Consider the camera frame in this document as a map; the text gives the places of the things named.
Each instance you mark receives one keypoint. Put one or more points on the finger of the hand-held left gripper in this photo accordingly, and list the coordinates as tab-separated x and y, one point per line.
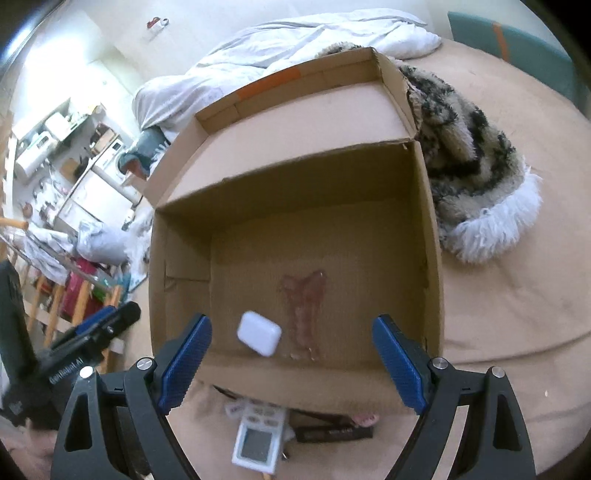
122	318
94	322

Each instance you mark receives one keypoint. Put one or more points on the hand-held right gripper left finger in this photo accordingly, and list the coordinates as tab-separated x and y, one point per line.
184	364

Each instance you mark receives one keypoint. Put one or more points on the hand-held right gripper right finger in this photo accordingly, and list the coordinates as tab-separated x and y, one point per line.
399	362

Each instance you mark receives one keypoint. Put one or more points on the small pink box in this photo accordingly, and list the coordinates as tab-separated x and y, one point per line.
364	419

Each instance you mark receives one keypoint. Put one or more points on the white earbuds case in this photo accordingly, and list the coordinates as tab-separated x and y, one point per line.
258	333

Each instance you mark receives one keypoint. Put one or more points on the black rectangular case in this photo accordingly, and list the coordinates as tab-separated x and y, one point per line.
332	434

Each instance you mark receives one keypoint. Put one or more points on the white remote control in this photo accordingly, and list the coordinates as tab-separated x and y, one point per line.
255	441

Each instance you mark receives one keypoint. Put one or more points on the brown cardboard box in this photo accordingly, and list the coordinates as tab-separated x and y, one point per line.
323	207

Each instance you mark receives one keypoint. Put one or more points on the pink bag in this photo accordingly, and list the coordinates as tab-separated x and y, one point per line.
76	290

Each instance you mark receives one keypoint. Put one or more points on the wooden clothes rack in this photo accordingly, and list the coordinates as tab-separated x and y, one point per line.
51	295

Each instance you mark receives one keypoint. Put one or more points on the white plastic bag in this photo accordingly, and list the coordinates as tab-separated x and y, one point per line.
99	242

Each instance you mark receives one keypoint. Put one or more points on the white cabinet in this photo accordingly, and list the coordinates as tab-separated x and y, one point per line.
92	196

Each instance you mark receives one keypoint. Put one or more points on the white washing machine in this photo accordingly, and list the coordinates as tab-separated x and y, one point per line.
113	159

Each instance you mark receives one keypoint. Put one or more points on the white kitchen appliance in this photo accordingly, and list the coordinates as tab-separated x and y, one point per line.
32	159

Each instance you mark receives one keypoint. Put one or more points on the furry black beige blanket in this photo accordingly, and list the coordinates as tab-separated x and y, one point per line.
466	152

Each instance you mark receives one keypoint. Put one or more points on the white duvet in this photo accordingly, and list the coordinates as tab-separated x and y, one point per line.
277	41

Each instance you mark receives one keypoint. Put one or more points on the teal padded headboard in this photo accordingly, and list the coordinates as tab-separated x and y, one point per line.
531	46

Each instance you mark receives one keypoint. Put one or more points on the small red wall fixture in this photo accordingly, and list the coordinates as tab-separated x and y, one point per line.
157	22

